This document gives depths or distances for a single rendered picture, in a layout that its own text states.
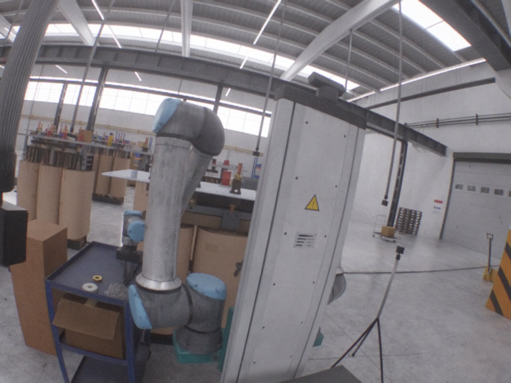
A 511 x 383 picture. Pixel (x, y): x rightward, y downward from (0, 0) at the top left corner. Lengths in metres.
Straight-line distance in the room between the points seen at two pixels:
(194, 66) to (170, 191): 9.53
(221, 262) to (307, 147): 1.23
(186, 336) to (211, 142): 0.68
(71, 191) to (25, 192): 0.84
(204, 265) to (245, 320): 1.04
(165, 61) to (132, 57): 1.37
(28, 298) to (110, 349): 0.82
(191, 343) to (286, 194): 0.62
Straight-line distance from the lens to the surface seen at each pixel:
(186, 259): 1.85
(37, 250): 1.76
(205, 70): 10.15
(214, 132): 0.82
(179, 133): 0.76
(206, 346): 0.98
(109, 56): 10.99
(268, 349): 0.97
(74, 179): 3.70
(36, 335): 2.18
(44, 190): 3.96
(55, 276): 1.38
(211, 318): 0.92
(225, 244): 1.76
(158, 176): 0.76
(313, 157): 0.78
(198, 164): 0.91
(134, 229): 1.14
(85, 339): 1.41
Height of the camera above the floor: 1.52
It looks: 4 degrees down
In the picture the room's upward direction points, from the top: 11 degrees clockwise
